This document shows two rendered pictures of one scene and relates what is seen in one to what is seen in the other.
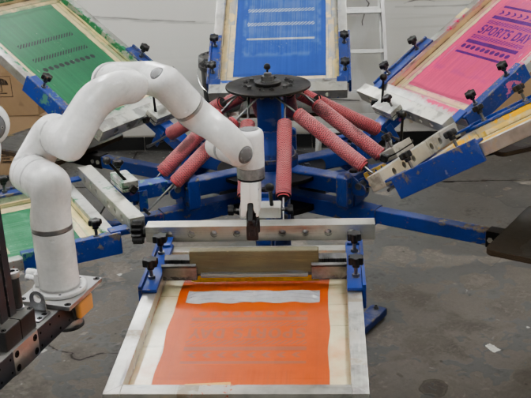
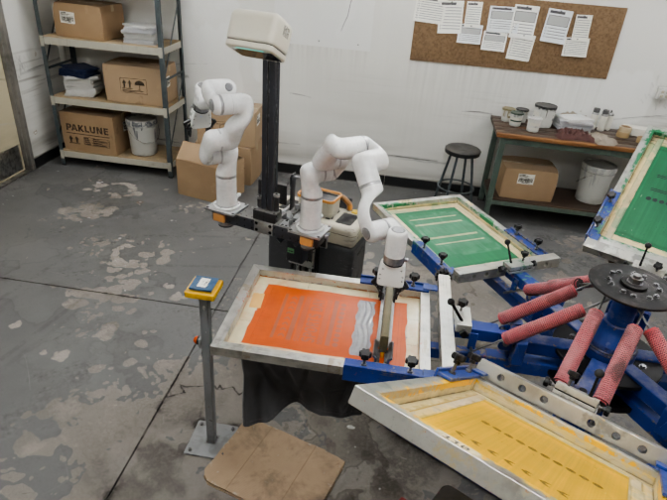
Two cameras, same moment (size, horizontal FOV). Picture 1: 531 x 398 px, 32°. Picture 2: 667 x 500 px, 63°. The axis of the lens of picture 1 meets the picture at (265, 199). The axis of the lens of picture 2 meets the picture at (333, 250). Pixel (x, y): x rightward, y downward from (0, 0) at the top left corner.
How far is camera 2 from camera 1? 2.78 m
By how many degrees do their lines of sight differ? 81
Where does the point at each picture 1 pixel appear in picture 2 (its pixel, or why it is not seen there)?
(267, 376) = (261, 320)
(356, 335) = (280, 353)
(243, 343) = (301, 316)
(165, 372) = (279, 289)
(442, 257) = not seen: outside the picture
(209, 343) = (305, 305)
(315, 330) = (309, 346)
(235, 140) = (361, 218)
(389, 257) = not seen: outside the picture
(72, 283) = (303, 225)
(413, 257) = not seen: outside the picture
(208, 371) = (274, 302)
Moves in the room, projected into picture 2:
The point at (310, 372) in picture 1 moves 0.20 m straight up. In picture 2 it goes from (258, 336) to (258, 293)
